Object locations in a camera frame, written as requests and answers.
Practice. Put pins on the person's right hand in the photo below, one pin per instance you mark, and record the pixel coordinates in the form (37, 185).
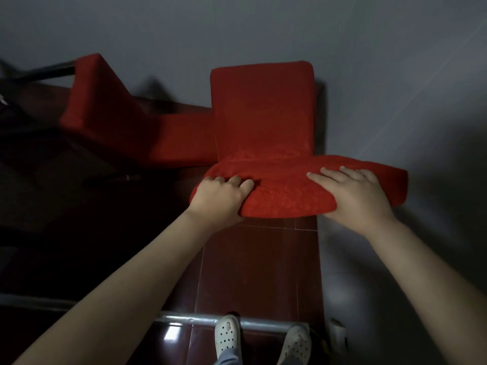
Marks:
(357, 201)

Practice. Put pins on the person's left hand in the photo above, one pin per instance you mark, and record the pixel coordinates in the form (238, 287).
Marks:
(217, 205)

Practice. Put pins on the person's right little finger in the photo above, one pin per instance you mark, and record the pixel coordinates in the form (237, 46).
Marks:
(367, 174)

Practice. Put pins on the person's left middle finger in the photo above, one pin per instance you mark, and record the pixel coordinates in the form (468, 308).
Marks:
(234, 181)

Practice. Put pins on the person's left little finger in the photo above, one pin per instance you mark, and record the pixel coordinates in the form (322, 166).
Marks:
(208, 181)

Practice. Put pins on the person's right middle finger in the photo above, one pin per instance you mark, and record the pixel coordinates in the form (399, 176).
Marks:
(331, 173)

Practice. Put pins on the person's left forearm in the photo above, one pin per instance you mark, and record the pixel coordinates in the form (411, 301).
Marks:
(125, 296)

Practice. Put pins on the person's right forearm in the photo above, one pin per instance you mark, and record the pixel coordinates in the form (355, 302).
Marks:
(430, 292)

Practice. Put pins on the person's left white clog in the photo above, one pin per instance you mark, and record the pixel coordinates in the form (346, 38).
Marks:
(227, 334)

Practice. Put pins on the person's white clog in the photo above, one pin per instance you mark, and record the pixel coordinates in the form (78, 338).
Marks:
(296, 344)
(227, 334)

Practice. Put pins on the person's right white clog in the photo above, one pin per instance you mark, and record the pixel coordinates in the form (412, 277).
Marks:
(296, 344)

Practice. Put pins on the person's grey trousers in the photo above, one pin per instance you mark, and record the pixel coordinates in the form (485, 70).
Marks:
(228, 358)

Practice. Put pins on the black bar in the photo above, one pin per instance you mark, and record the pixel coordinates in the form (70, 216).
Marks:
(42, 73)

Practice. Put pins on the silver metal rail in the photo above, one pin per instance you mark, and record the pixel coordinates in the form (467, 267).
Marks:
(114, 311)

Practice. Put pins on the white wall socket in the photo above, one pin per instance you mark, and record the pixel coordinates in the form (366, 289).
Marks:
(338, 335)

